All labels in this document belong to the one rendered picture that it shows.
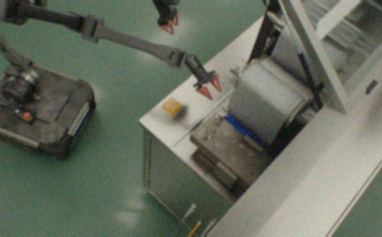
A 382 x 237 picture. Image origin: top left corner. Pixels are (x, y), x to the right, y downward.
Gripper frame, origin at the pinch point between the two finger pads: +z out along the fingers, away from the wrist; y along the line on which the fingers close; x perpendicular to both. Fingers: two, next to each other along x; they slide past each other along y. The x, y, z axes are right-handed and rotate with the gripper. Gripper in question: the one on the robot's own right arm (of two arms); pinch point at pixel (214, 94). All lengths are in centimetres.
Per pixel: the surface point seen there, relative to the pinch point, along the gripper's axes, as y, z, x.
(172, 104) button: 9.8, -5.3, -20.5
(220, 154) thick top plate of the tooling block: 18.5, 18.7, 6.2
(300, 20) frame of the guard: 14, -18, 78
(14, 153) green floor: 65, -28, -141
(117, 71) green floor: -27, -29, -142
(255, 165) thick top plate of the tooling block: 11.9, 30.2, 13.1
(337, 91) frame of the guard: 14, 3, 76
